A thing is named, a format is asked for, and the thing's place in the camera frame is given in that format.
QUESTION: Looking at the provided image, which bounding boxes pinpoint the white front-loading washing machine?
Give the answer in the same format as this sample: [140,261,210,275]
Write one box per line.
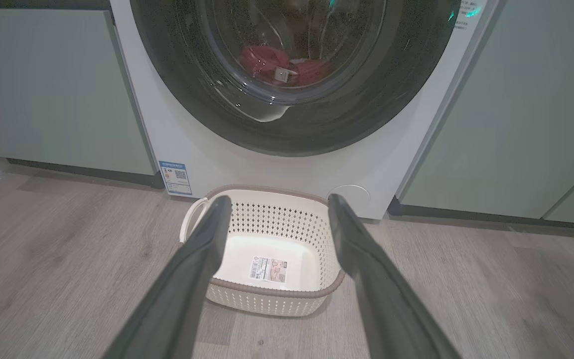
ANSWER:
[110,0,499,220]

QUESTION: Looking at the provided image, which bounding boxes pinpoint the cream perforated laundry basket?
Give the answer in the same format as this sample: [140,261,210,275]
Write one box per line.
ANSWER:
[179,184,346,318]

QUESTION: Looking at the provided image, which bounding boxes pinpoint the paper label inside basket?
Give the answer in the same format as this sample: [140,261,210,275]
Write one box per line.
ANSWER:
[250,256,288,284]

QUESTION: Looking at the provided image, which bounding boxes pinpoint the blue energy label sticker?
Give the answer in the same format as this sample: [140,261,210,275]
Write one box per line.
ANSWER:
[159,161,193,196]

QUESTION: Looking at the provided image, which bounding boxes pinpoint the red and white garment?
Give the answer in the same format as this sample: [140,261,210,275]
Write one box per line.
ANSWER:
[240,45,335,86]

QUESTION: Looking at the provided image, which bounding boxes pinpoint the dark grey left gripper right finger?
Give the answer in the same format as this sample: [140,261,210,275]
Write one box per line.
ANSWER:
[327,193,462,359]

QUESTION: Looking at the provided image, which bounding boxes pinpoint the pale green cabinet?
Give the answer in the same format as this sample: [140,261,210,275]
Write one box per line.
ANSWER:
[0,7,157,176]
[397,0,574,227]

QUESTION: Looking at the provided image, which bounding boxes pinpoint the dark round washing machine door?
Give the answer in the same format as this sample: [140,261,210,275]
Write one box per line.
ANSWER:
[130,0,462,158]

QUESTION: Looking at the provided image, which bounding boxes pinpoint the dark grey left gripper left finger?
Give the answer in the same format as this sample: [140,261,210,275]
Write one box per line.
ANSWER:
[103,195,233,359]

